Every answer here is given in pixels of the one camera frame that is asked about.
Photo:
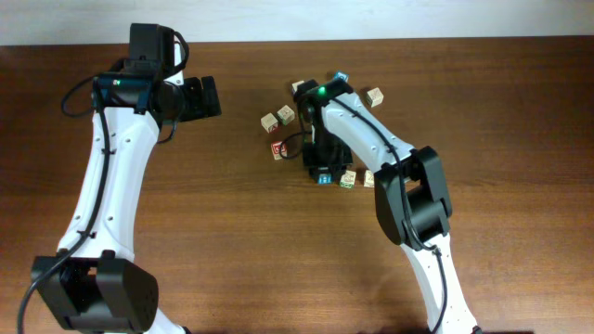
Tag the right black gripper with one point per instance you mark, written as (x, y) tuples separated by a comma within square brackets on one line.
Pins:
[(328, 170)]

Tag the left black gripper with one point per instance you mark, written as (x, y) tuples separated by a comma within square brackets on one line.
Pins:
[(196, 108)]

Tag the blue-sided wooden block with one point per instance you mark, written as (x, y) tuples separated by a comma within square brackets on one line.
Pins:
[(324, 179)]

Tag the green V wooden block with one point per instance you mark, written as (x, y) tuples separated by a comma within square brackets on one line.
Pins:
[(348, 179)]

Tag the K wooden block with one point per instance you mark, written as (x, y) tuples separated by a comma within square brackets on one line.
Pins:
[(369, 179)]

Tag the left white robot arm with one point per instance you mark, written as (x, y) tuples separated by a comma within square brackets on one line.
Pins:
[(92, 284)]

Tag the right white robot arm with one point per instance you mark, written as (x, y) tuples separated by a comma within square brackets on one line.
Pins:
[(412, 202)]

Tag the red E wooden block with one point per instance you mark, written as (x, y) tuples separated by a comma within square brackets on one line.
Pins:
[(279, 150)]

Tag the green-edged wooden block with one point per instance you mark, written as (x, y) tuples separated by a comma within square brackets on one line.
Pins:
[(286, 115)]

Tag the red A wooden block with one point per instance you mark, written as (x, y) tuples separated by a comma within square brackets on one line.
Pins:
[(270, 123)]

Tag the blue D wooden block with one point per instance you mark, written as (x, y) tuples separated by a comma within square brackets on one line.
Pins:
[(295, 86)]

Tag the plain picture wooden block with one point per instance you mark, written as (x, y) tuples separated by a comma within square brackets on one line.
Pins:
[(374, 97)]

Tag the blue 5 wooden block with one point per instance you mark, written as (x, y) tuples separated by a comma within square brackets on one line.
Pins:
[(341, 75)]

